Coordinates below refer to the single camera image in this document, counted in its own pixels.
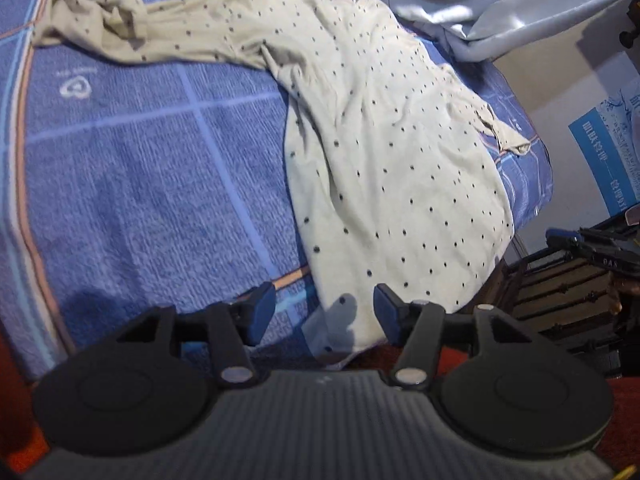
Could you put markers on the blue plaid bed sheet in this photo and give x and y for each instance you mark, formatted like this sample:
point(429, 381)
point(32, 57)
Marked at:
point(124, 188)

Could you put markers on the cream polka dot shirt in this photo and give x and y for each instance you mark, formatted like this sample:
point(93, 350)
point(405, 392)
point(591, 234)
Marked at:
point(388, 172)

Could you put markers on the red orange sleeve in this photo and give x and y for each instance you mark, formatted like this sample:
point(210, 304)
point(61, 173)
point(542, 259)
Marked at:
point(22, 443)

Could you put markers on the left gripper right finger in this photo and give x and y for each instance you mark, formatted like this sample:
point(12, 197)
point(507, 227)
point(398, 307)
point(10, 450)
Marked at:
point(495, 381)

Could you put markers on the blue white poster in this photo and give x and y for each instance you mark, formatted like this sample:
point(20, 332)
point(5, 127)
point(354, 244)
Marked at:
point(608, 136)

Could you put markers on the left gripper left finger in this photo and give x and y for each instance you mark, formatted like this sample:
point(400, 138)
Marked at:
point(154, 379)

